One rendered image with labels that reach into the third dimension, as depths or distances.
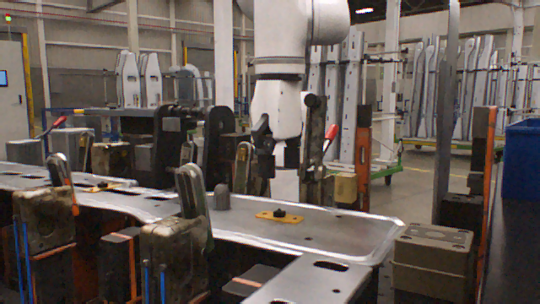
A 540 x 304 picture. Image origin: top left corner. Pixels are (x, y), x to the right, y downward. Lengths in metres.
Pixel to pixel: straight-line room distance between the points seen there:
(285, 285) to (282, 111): 0.29
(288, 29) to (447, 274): 0.41
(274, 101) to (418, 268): 0.33
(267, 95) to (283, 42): 0.08
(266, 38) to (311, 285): 0.38
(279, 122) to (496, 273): 0.36
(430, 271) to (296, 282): 0.15
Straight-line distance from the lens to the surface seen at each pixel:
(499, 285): 0.49
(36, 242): 0.87
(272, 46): 0.67
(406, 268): 0.50
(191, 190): 0.60
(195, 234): 0.59
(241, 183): 0.93
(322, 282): 0.51
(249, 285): 0.55
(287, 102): 0.67
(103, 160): 1.21
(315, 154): 0.84
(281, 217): 0.73
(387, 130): 7.47
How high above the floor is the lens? 1.22
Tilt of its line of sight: 9 degrees down
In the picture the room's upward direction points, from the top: straight up
